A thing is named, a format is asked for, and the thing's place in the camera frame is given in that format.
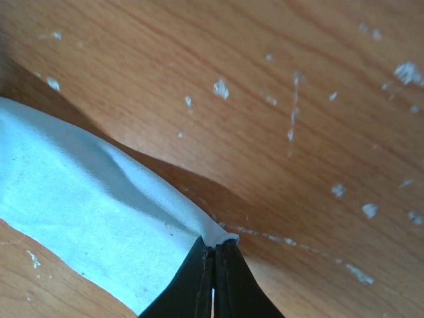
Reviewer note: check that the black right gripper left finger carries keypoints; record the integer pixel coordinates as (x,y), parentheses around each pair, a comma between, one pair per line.
(189,294)

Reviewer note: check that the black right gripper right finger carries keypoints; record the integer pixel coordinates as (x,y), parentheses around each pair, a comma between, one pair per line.
(237,293)

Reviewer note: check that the light blue cleaning cloth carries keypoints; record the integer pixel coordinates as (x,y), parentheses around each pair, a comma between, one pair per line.
(104,214)

